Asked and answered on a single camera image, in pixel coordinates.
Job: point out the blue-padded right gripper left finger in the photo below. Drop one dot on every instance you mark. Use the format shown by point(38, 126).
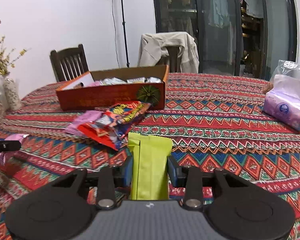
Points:
point(127, 171)

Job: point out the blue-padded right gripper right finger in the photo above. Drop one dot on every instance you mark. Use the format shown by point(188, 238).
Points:
point(175, 172)

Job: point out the lime green snack bar packet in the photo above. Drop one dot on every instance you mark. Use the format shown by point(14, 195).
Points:
point(150, 175)

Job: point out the red orange spicy snack bag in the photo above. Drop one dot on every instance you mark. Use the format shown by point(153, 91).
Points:
point(115, 123)

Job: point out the floral ceramic vase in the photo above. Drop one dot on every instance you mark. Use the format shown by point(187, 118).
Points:
point(11, 93)

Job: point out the colourful patterned tablecloth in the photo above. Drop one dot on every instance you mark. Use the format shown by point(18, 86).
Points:
point(213, 121)

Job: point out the orange cardboard pumpkin box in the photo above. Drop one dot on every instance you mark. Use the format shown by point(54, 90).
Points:
point(78, 94)

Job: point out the yellow flower branches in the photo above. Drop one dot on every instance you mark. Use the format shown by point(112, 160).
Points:
point(8, 58)

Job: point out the chair with beige jacket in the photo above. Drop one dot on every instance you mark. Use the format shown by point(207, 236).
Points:
point(173, 60)

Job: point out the dark wooden chair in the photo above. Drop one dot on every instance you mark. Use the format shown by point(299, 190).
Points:
point(69, 63)

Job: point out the beige jacket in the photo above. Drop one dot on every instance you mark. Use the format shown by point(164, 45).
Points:
point(154, 47)

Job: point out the purple tissue pack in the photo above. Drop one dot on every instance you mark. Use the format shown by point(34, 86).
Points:
point(283, 101)

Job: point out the clear plastic bag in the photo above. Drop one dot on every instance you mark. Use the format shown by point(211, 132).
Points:
point(288, 68)

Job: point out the glass sliding door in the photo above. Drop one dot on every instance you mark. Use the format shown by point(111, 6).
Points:
point(234, 37)

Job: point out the black studio light stand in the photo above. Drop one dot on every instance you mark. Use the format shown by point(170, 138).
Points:
point(124, 33)

